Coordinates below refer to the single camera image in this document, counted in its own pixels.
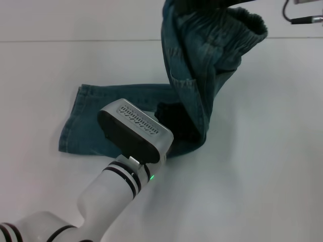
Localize blue washed denim shorts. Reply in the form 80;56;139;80
58;0;268;158

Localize right gripper cable with plug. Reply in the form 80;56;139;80
282;0;323;25

